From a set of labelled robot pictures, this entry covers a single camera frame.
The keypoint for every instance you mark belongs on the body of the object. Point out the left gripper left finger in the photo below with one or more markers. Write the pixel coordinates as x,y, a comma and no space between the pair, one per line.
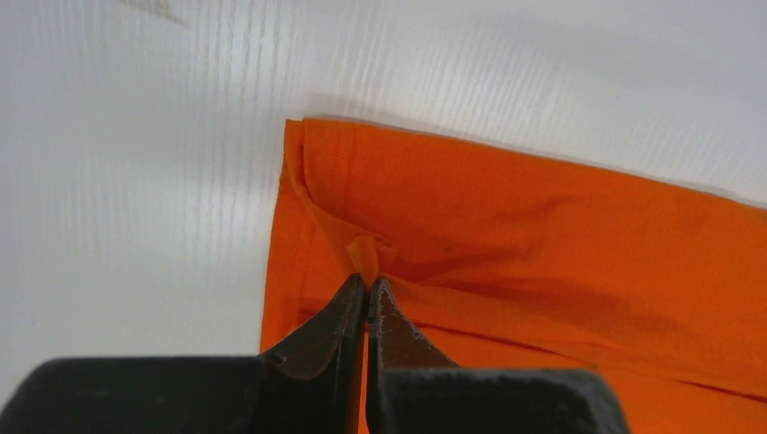
309,382

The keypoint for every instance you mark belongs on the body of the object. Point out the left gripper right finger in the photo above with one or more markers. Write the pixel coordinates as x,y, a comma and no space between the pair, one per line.
413,387

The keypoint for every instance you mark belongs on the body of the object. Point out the orange t shirt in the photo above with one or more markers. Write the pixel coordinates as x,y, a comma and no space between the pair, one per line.
510,260

